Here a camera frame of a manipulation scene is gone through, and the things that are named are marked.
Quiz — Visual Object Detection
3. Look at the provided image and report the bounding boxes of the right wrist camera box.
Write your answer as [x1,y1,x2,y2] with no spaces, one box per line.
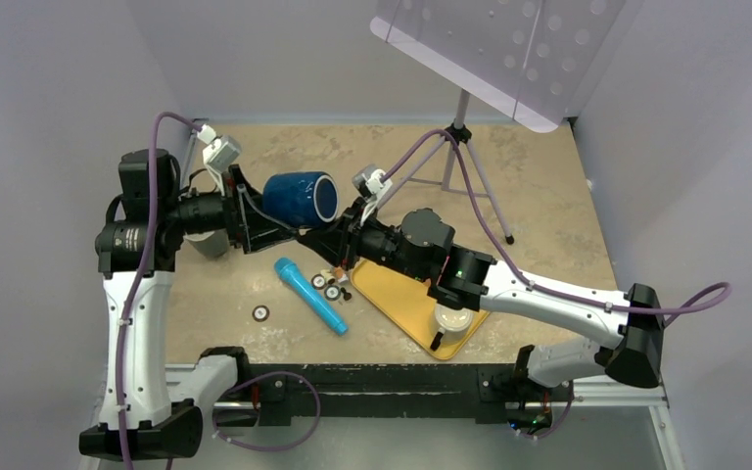
[352,164,393,224]

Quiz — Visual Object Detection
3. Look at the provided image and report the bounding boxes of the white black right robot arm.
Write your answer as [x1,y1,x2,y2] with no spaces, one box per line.
[297,201,664,399]

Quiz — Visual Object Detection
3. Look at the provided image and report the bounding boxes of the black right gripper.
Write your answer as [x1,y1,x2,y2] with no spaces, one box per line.
[302,197,429,282]

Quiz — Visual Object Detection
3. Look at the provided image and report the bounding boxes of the black table edge rail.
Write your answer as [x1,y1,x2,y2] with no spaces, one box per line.
[224,363,571,431]

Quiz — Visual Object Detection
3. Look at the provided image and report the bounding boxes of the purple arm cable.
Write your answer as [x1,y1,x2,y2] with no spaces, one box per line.
[116,111,206,470]
[379,128,734,329]

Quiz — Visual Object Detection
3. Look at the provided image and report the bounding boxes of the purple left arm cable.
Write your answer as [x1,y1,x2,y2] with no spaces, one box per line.
[116,111,206,470]

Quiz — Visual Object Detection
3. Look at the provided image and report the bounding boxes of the dark blue ceramic mug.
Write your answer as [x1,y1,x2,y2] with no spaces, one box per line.
[262,171,339,228]

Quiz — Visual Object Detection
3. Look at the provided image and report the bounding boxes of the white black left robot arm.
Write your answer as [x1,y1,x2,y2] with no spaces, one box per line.
[78,149,254,462]

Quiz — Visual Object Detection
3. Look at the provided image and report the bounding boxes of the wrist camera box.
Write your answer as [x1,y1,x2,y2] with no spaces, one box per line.
[196,124,242,195]
[352,164,393,224]

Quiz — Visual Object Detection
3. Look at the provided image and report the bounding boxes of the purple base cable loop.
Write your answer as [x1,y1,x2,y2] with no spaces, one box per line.
[210,369,322,454]

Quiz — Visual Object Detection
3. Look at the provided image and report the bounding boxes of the yellow plastic tray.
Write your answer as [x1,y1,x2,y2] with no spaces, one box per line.
[350,260,490,360]

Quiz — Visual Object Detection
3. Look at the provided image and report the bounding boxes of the cream mug black handle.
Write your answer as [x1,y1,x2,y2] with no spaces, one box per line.
[429,304,475,352]

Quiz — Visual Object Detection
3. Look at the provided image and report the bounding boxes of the round brown white token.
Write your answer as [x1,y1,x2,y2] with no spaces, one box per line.
[252,305,270,322]

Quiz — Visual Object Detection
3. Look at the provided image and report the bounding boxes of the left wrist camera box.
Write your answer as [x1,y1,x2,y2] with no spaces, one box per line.
[196,124,242,195]

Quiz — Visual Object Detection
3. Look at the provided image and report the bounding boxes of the blue toy microphone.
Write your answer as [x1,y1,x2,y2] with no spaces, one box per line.
[274,258,348,336]

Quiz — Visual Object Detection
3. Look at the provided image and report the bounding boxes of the grey ceramic mug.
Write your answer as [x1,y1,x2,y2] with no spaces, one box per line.
[184,230,230,259]

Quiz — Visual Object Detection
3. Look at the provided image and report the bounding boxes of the round token upper left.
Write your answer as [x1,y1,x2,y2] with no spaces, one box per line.
[310,274,326,290]

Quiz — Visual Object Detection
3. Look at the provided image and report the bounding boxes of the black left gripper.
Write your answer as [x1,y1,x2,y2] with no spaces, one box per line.
[163,164,298,253]

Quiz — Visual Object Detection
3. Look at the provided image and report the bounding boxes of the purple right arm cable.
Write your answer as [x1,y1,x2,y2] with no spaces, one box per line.
[379,128,734,329]

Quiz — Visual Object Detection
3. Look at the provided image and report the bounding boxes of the round token lower right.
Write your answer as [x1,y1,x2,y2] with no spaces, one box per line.
[323,285,342,302]

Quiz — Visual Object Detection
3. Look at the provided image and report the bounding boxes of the lilac tripod stand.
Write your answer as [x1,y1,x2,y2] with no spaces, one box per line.
[401,87,517,247]

